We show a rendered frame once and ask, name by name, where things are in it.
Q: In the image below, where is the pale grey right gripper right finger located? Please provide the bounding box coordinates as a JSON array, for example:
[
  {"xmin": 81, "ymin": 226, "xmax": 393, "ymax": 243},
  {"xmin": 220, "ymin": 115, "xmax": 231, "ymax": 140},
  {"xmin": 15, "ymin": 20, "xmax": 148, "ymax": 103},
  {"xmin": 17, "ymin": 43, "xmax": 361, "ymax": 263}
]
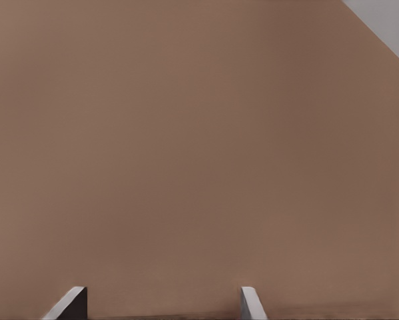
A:
[{"xmin": 240, "ymin": 285, "xmax": 268, "ymax": 320}]

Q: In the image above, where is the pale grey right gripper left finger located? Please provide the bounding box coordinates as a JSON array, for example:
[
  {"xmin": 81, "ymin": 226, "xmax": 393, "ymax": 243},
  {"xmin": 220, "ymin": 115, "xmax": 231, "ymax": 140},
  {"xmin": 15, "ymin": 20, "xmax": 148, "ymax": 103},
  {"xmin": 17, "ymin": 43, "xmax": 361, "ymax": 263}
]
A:
[{"xmin": 44, "ymin": 285, "xmax": 88, "ymax": 320}]

